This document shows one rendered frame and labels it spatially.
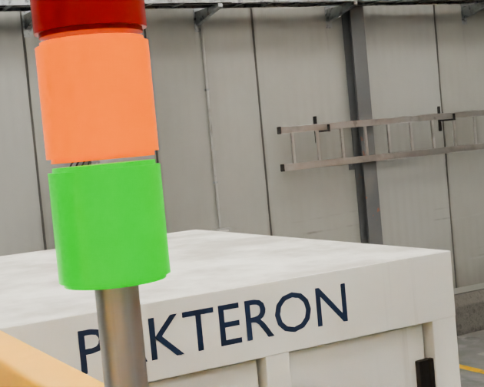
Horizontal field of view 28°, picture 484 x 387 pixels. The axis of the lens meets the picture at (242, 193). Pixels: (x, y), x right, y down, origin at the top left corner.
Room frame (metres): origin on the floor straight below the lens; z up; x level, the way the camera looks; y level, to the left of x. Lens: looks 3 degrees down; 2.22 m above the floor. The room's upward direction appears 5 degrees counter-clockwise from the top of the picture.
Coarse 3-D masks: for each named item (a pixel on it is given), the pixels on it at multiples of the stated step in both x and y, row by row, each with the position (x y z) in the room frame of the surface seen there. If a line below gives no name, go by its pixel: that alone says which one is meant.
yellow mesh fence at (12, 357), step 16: (0, 336) 0.66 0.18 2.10; (0, 352) 0.60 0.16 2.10; (16, 352) 0.60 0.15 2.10; (32, 352) 0.59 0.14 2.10; (0, 368) 0.58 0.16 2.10; (16, 368) 0.55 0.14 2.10; (32, 368) 0.55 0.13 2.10; (48, 368) 0.54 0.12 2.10; (64, 368) 0.54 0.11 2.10; (0, 384) 0.58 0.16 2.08; (16, 384) 0.55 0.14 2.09; (32, 384) 0.52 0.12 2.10; (48, 384) 0.50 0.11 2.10; (64, 384) 0.50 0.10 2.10; (80, 384) 0.50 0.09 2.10; (96, 384) 0.49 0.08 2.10
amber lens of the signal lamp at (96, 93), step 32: (64, 64) 0.41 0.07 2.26; (96, 64) 0.41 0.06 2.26; (128, 64) 0.41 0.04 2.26; (64, 96) 0.41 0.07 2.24; (96, 96) 0.41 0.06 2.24; (128, 96) 0.41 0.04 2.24; (64, 128) 0.41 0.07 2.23; (96, 128) 0.41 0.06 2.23; (128, 128) 0.41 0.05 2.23; (64, 160) 0.41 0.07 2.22
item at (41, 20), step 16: (32, 0) 0.42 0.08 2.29; (48, 0) 0.41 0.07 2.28; (64, 0) 0.41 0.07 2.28; (80, 0) 0.41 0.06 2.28; (96, 0) 0.41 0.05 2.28; (112, 0) 0.41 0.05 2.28; (128, 0) 0.41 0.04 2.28; (32, 16) 0.42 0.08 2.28; (48, 16) 0.41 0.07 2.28; (64, 16) 0.41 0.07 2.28; (80, 16) 0.41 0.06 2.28; (96, 16) 0.41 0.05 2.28; (112, 16) 0.41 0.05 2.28; (128, 16) 0.41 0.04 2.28; (144, 16) 0.43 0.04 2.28; (48, 32) 0.41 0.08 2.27; (64, 32) 0.41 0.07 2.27; (80, 32) 0.42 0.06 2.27; (96, 32) 0.42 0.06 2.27; (112, 32) 0.43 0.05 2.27; (128, 32) 0.43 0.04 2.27
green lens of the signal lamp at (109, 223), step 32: (64, 192) 0.41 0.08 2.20; (96, 192) 0.41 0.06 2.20; (128, 192) 0.41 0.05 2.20; (160, 192) 0.42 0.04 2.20; (64, 224) 0.41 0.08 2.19; (96, 224) 0.41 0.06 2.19; (128, 224) 0.41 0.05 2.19; (160, 224) 0.42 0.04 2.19; (64, 256) 0.41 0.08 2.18; (96, 256) 0.41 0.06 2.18; (128, 256) 0.41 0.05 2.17; (160, 256) 0.42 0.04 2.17; (96, 288) 0.41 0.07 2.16
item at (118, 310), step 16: (128, 288) 0.42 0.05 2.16; (96, 304) 0.43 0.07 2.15; (112, 304) 0.42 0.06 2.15; (128, 304) 0.42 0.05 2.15; (112, 320) 0.42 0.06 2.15; (128, 320) 0.42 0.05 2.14; (112, 336) 0.42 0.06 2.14; (128, 336) 0.42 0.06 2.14; (112, 352) 0.42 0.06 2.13; (128, 352) 0.42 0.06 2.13; (144, 352) 0.43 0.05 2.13; (112, 368) 0.42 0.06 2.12; (128, 368) 0.42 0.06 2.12; (144, 368) 0.43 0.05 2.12; (112, 384) 0.42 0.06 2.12; (128, 384) 0.42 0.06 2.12; (144, 384) 0.43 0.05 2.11
